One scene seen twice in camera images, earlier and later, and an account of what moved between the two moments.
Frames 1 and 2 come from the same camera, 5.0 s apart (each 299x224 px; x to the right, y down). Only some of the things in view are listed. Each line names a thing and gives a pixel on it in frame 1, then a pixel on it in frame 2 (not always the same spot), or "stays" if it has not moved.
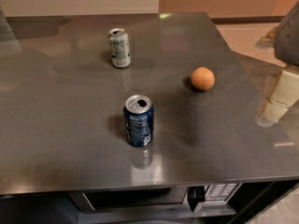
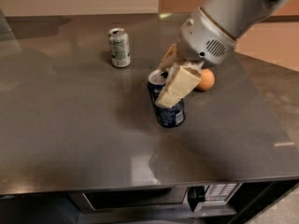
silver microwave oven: (194, 202) stays
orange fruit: (203, 78) stays
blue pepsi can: (138, 119) -> (166, 117)
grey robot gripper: (288, 42) -> (204, 38)
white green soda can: (121, 50) stays
